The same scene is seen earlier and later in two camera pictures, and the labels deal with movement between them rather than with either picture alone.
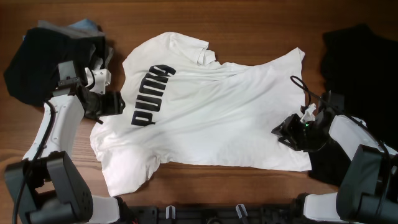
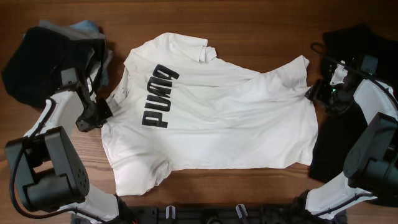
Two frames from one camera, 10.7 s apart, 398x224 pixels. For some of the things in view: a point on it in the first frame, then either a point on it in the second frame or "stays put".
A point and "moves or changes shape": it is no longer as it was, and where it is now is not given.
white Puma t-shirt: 182,106 moves or changes shape
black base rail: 291,214 stays put
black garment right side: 360,62 stays put
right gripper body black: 302,134 to 332,95
